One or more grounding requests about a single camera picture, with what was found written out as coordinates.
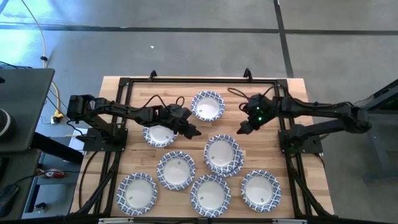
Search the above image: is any yellow floor cable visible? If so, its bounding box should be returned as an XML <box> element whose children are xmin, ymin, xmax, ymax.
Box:
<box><xmin>21</xmin><ymin>0</ymin><xmax>63</xmax><ymax>116</ymax></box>

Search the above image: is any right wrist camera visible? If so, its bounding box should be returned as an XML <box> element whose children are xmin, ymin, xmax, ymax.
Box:
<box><xmin>250</xmin><ymin>101</ymin><xmax>270</xmax><ymax>124</ymax></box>

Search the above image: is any white frame bracket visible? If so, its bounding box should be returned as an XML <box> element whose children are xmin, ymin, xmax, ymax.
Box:
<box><xmin>98</xmin><ymin>217</ymin><xmax>134</xmax><ymax>224</ymax></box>
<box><xmin>272</xmin><ymin>218</ymin><xmax>308</xmax><ymax>224</ymax></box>

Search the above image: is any red white small object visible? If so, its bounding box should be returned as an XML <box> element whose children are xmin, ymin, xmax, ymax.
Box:
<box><xmin>43</xmin><ymin>169</ymin><xmax>66</xmax><ymax>180</ymax></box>

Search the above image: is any black computer mouse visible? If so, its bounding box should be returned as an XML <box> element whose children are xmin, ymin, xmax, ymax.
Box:
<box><xmin>0</xmin><ymin>184</ymin><xmax>19</xmax><ymax>218</ymax></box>

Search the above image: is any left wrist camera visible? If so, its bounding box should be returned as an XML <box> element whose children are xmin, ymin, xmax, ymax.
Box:
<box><xmin>166</xmin><ymin>105</ymin><xmax>187</xmax><ymax>121</ymax></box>

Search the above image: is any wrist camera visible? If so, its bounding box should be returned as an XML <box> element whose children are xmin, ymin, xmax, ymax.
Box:
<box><xmin>250</xmin><ymin>101</ymin><xmax>270</xmax><ymax>124</ymax></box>
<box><xmin>166</xmin><ymin>105</ymin><xmax>187</xmax><ymax>121</ymax></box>

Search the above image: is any black cylindrical object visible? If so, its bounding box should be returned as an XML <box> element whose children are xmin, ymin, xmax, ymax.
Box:
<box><xmin>0</xmin><ymin>108</ymin><xmax>17</xmax><ymax>138</ymax></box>

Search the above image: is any grey floor cabinet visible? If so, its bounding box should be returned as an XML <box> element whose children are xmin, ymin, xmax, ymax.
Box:
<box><xmin>21</xmin><ymin>152</ymin><xmax>82</xmax><ymax>219</ymax></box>

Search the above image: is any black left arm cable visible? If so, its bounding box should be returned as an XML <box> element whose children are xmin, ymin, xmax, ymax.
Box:
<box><xmin>141</xmin><ymin>94</ymin><xmax>187</xmax><ymax>110</ymax></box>

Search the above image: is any grey lower desk shelf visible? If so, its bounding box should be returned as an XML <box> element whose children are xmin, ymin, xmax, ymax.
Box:
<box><xmin>0</xmin><ymin>149</ymin><xmax>43</xmax><ymax>220</ymax></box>

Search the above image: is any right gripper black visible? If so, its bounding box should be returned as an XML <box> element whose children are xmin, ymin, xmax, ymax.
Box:
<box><xmin>236</xmin><ymin>94</ymin><xmax>276</xmax><ymax>136</ymax></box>

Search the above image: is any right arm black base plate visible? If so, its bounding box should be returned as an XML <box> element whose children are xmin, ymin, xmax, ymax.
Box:
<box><xmin>278</xmin><ymin>129</ymin><xmax>324</xmax><ymax>156</ymax></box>

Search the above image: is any black aluminium table frame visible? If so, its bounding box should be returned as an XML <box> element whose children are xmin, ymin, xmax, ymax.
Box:
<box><xmin>70</xmin><ymin>77</ymin><xmax>335</xmax><ymax>218</ymax></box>

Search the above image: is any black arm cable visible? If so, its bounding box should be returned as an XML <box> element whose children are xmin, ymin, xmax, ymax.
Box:
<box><xmin>228</xmin><ymin>86</ymin><xmax>277</xmax><ymax>113</ymax></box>
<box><xmin>141</xmin><ymin>94</ymin><xmax>187</xmax><ymax>110</ymax></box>

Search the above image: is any black desk leg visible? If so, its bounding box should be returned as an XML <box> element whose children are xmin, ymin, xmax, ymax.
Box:
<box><xmin>30</xmin><ymin>132</ymin><xmax>85</xmax><ymax>165</ymax></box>

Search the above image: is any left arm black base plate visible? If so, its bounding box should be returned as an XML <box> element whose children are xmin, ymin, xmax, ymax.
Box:
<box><xmin>82</xmin><ymin>127</ymin><xmax>129</xmax><ymax>152</ymax></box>

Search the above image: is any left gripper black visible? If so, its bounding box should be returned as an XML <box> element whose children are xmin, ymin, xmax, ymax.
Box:
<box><xmin>160</xmin><ymin>104</ymin><xmax>202</xmax><ymax>140</ymax></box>

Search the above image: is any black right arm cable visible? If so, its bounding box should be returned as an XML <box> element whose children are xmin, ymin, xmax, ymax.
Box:
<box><xmin>228</xmin><ymin>86</ymin><xmax>277</xmax><ymax>113</ymax></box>

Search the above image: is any white paper sheet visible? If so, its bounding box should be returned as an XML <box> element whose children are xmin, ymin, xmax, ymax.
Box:
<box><xmin>67</xmin><ymin>127</ymin><xmax>91</xmax><ymax>154</ymax></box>

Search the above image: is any grey desk top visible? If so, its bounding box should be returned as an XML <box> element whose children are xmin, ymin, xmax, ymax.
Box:
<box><xmin>0</xmin><ymin>68</ymin><xmax>56</xmax><ymax>153</ymax></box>

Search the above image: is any grey metal side table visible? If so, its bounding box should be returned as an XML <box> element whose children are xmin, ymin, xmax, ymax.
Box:
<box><xmin>350</xmin><ymin>79</ymin><xmax>398</xmax><ymax>183</ymax></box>

